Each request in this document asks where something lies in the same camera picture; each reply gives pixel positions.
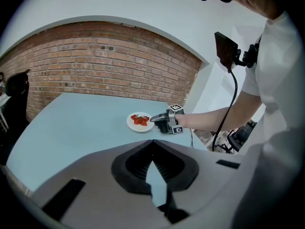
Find black screen mount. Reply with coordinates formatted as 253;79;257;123
234;35;261;69

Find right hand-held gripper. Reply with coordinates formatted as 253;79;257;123
149;103;185;136

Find black mesh office chair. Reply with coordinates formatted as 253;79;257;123
220;120;258;155

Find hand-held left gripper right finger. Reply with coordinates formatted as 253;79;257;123
153;139;244;229

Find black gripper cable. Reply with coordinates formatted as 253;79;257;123
211;68;239;152

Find black chest-mounted screen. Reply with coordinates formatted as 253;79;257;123
213;31;239;73

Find person's right forearm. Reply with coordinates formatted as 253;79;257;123
177;104;253;132

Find person's white shirt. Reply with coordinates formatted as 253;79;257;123
228;10;305;229

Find white round plate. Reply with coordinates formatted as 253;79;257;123
126;111;155;133

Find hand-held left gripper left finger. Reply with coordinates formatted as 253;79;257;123
30;139;173;229

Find light blue round table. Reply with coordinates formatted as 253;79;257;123
6;92;210;207

